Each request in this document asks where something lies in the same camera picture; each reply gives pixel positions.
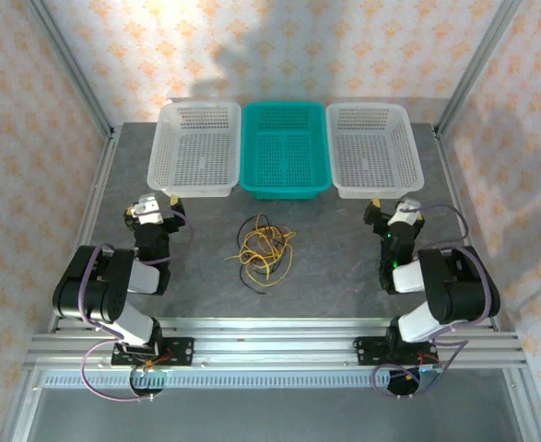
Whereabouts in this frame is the thin orange cable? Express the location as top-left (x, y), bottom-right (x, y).
top-left (244, 220), bottom-right (289, 273)

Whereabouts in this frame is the white plastic mesh basket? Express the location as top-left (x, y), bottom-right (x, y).
top-left (146, 100), bottom-right (243, 199)
top-left (324, 101), bottom-right (426, 200)

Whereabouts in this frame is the teal plastic mesh basket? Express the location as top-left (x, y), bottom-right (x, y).
top-left (239, 100), bottom-right (334, 203)

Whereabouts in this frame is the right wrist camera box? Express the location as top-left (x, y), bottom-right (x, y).
top-left (387, 196), bottom-right (422, 227)

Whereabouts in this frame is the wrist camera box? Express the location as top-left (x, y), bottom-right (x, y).
top-left (387, 196), bottom-right (422, 227)
top-left (130, 193), bottom-right (161, 227)

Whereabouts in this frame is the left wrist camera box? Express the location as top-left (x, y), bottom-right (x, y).
top-left (130, 193), bottom-right (161, 227)

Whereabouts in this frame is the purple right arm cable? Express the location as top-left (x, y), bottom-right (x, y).
top-left (371, 202), bottom-right (495, 401)

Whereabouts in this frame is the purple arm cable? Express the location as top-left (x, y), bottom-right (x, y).
top-left (80, 202), bottom-right (195, 402)
top-left (371, 202), bottom-right (495, 401)

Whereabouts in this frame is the aluminium table side rail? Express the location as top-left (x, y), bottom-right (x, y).
top-left (48, 126), bottom-right (122, 332)
top-left (433, 126), bottom-right (501, 331)

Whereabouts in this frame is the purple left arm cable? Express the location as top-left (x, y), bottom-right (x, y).
top-left (80, 202), bottom-right (195, 402)

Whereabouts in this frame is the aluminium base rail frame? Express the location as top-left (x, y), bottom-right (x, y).
top-left (24, 316), bottom-right (528, 372)

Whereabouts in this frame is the aluminium frame post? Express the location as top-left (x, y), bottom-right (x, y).
top-left (24, 0), bottom-right (115, 139)
top-left (433, 0), bottom-right (523, 137)

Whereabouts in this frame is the grey slotted cable duct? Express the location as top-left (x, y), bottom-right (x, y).
top-left (42, 370), bottom-right (441, 391)

